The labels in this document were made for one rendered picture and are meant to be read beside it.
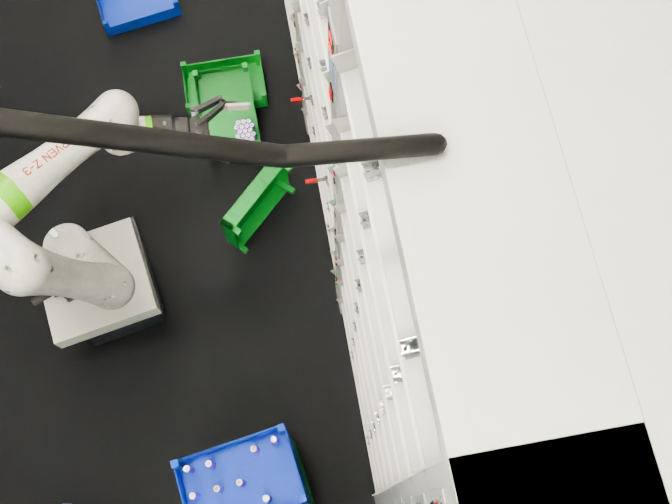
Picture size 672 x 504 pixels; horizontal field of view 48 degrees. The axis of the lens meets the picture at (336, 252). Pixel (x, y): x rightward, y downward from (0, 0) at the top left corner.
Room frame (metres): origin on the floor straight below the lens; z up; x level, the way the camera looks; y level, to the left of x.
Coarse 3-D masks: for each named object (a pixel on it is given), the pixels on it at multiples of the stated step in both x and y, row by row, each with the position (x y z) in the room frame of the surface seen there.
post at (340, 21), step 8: (328, 0) 0.74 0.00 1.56; (336, 0) 0.67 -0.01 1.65; (336, 8) 0.67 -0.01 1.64; (344, 8) 0.65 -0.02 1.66; (336, 16) 0.67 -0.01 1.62; (344, 16) 0.65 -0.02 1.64; (336, 24) 0.67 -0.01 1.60; (344, 24) 0.65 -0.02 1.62; (336, 32) 0.67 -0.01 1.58; (344, 32) 0.65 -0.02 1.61; (344, 40) 0.65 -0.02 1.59; (344, 48) 0.65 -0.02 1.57; (352, 48) 0.65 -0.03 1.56; (344, 104) 0.65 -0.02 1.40; (344, 112) 0.65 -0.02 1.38; (336, 136) 0.68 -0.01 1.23; (336, 192) 0.69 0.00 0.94; (336, 224) 0.70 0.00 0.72; (336, 288) 0.72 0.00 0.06
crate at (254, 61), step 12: (216, 60) 1.63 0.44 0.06; (228, 60) 1.64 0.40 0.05; (240, 60) 1.65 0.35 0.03; (252, 60) 1.65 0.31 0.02; (252, 72) 1.61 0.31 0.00; (192, 84) 1.56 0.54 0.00; (252, 84) 1.56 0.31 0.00; (264, 84) 1.53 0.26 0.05; (192, 96) 1.51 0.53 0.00; (264, 96) 1.46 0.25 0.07
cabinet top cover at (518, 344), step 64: (384, 0) 0.59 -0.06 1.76; (448, 0) 0.58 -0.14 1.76; (512, 0) 0.58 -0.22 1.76; (384, 64) 0.50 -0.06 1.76; (448, 64) 0.49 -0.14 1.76; (512, 64) 0.49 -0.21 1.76; (384, 128) 0.41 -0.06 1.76; (448, 128) 0.41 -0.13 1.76; (512, 128) 0.41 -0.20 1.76; (448, 192) 0.33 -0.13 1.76; (512, 192) 0.33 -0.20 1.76; (448, 256) 0.26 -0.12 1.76; (512, 256) 0.26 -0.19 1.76; (576, 256) 0.25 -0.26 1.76; (448, 320) 0.19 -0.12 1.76; (512, 320) 0.19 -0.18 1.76; (576, 320) 0.18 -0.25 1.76; (448, 384) 0.12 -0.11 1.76; (512, 384) 0.12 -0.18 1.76; (576, 384) 0.12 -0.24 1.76; (448, 448) 0.06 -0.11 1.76; (512, 448) 0.06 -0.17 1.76; (640, 448) 0.05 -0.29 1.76
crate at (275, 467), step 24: (264, 432) 0.20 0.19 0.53; (192, 456) 0.14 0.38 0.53; (216, 456) 0.15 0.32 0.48; (240, 456) 0.15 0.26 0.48; (264, 456) 0.14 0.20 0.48; (288, 456) 0.14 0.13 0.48; (192, 480) 0.09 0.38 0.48; (216, 480) 0.09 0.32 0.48; (264, 480) 0.08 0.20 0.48; (288, 480) 0.08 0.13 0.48
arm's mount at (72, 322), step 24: (96, 240) 0.81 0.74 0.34; (120, 240) 0.81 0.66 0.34; (144, 264) 0.73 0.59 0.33; (144, 288) 0.65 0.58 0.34; (48, 312) 0.58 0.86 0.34; (72, 312) 0.58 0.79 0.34; (96, 312) 0.58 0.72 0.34; (120, 312) 0.58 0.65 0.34; (144, 312) 0.58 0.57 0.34; (72, 336) 0.51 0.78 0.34
